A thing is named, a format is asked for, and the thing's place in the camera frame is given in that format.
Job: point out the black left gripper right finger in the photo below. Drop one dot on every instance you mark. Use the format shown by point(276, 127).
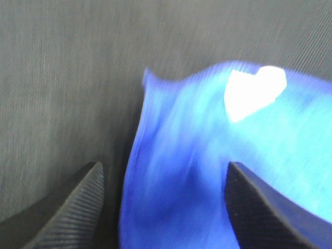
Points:
point(261, 217)

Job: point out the black table cloth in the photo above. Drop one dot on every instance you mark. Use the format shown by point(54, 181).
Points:
point(71, 78)

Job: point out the blue microfibre towel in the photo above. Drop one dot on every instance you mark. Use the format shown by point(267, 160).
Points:
point(276, 122)

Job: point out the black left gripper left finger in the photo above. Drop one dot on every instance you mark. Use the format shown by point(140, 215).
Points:
point(66, 218)

